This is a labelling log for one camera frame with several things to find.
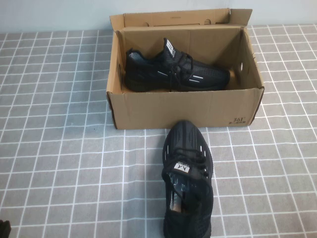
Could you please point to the brown cardboard shoe box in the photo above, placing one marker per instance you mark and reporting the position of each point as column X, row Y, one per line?
column 185, row 109

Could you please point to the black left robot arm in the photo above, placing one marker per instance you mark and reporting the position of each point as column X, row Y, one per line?
column 3, row 230

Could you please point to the black knit sneaker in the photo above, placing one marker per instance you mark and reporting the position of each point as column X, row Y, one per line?
column 190, row 198

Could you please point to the black sneaker white tongue label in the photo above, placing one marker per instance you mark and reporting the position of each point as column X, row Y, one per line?
column 148, row 72

